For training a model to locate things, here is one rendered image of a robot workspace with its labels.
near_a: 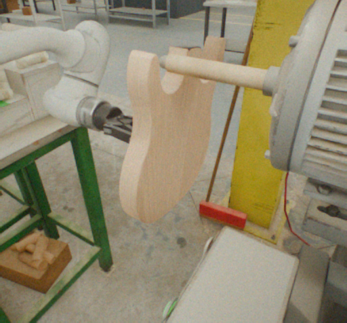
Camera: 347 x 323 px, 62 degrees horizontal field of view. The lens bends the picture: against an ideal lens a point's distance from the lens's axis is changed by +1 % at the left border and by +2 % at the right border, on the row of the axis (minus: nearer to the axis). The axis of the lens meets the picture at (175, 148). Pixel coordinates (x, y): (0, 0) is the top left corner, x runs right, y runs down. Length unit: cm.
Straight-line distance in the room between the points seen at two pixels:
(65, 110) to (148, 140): 36
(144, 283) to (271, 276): 133
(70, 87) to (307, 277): 69
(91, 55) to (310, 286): 70
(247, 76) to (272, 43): 92
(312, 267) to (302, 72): 28
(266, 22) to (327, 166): 104
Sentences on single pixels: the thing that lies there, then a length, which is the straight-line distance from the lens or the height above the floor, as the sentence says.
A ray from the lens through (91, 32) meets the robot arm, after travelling 86.
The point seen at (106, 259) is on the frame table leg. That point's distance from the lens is 163.
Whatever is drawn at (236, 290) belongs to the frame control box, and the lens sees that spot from 34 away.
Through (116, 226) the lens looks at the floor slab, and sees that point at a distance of 192.
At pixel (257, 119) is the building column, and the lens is 152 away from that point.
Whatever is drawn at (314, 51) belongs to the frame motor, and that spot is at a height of 133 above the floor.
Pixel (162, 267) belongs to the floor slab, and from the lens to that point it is 170.
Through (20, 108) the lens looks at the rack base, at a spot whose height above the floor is 99.
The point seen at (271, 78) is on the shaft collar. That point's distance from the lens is 46.
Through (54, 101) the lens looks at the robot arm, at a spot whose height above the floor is 108.
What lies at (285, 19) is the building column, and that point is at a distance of 136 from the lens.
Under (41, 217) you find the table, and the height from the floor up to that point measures 22.
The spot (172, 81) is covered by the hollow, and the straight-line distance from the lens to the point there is 60.
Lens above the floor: 141
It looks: 33 degrees down
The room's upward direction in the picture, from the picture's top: straight up
